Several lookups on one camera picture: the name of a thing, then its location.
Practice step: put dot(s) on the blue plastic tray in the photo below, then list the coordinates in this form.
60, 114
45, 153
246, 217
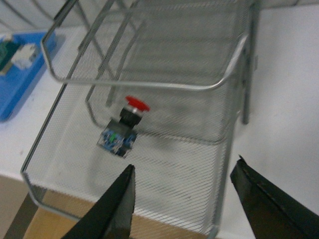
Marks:
16, 82

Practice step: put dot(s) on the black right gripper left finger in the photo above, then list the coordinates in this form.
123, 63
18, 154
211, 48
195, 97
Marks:
111, 216

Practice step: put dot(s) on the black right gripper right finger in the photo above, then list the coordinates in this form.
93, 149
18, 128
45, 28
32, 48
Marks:
271, 212

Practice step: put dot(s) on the white terminal block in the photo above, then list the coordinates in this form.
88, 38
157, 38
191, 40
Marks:
25, 56

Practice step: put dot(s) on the silver mesh three-tier rack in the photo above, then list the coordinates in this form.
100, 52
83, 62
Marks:
190, 61

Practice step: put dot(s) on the green and cream switch block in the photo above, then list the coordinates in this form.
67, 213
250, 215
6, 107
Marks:
8, 47

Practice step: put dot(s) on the red emergency stop button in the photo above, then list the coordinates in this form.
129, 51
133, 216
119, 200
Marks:
119, 136

